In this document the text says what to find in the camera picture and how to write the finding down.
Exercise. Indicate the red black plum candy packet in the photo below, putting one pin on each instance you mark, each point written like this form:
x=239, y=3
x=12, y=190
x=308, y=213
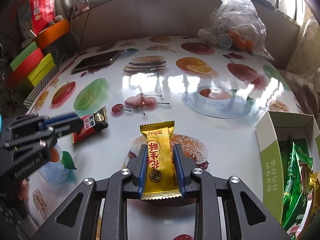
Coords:
x=93, y=123

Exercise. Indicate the crumpled gold snack wrapper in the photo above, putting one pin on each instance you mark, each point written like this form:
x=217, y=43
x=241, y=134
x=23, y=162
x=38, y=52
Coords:
x=313, y=196

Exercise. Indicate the yellow box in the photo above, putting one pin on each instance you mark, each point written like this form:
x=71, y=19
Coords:
x=39, y=72

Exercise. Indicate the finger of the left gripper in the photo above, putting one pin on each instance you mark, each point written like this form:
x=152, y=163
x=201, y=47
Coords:
x=60, y=119
x=65, y=128

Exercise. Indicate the upper green Milo packet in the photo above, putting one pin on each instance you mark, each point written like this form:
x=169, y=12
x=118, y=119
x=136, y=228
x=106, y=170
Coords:
x=295, y=197

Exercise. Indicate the green white cardboard box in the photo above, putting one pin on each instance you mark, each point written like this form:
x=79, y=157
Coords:
x=273, y=132

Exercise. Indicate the red snack bag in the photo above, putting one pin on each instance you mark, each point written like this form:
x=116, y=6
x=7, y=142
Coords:
x=42, y=13

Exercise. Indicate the yellow peanut crisp packet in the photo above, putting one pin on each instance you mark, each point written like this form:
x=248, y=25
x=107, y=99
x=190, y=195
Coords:
x=161, y=181

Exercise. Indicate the red box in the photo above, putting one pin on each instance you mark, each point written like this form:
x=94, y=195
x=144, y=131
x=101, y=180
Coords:
x=24, y=69

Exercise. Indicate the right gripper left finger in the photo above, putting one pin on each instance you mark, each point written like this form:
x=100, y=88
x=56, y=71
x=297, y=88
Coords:
x=138, y=166

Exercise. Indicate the clear plastic bag with items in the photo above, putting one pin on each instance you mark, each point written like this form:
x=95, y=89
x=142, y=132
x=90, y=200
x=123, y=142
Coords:
x=236, y=25

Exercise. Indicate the orange storage box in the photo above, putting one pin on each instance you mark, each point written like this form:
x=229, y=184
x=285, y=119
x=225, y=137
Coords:
x=52, y=33

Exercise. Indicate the beige patterned curtain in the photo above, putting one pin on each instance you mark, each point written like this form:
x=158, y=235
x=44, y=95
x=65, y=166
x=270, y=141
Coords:
x=302, y=71

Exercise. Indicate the black smartphone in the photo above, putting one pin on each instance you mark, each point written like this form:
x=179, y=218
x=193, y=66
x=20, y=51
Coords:
x=96, y=61

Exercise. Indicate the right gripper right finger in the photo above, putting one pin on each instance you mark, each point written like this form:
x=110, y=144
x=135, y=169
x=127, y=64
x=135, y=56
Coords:
x=184, y=167

